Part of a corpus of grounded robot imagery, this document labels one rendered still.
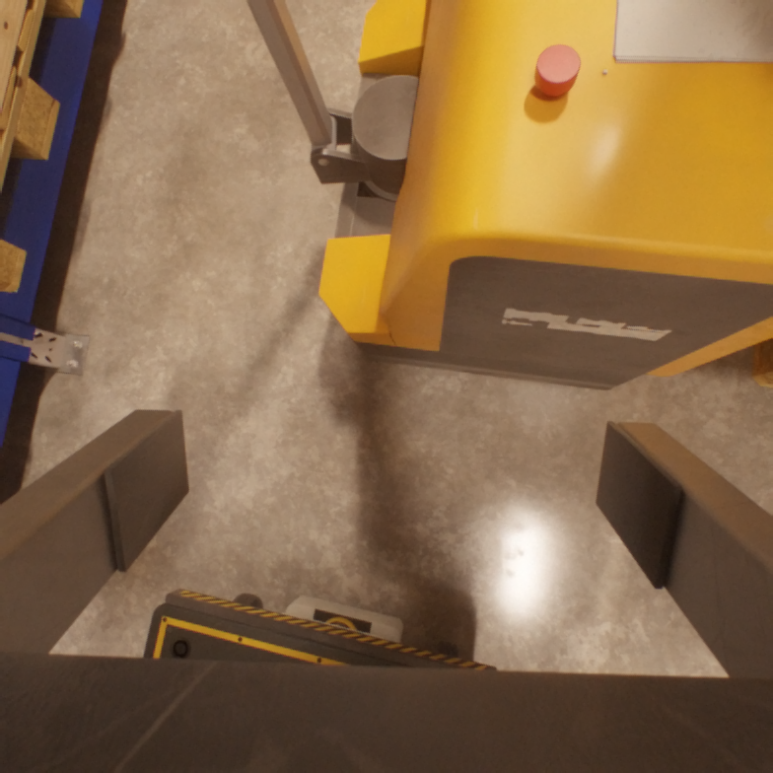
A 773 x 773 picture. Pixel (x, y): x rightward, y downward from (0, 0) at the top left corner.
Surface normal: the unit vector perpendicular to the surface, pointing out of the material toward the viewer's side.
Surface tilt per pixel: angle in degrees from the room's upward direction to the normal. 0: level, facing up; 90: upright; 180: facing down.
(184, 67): 0
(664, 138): 0
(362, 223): 0
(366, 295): 22
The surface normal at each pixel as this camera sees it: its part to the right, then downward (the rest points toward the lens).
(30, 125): 0.98, 0.13
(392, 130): -0.13, -0.13
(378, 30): -0.48, -0.17
